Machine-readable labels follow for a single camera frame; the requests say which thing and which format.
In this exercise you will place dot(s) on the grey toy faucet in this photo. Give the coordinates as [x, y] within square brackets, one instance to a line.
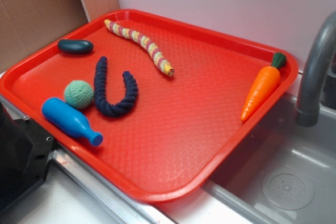
[317, 86]

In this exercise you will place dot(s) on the green rubber ball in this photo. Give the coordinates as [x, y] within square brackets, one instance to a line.
[78, 94]

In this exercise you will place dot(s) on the brown cardboard panel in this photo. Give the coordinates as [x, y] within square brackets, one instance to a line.
[29, 25]

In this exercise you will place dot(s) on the red plastic tray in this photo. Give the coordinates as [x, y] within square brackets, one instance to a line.
[181, 128]

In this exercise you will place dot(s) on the blue plastic bottle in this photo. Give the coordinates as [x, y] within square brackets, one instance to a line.
[70, 121]

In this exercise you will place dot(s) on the orange plastic carrot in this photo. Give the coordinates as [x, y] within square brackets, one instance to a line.
[264, 84]

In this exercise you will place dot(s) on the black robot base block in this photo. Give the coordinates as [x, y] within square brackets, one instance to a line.
[26, 151]

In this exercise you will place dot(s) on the navy blue rope toy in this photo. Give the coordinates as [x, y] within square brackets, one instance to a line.
[100, 90]

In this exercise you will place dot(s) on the grey toy sink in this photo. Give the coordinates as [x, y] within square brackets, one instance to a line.
[280, 173]

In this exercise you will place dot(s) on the yellow pink toy snake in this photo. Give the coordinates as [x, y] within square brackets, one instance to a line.
[152, 49]

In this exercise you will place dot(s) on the dark green plastic pickle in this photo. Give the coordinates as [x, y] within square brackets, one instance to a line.
[78, 47]

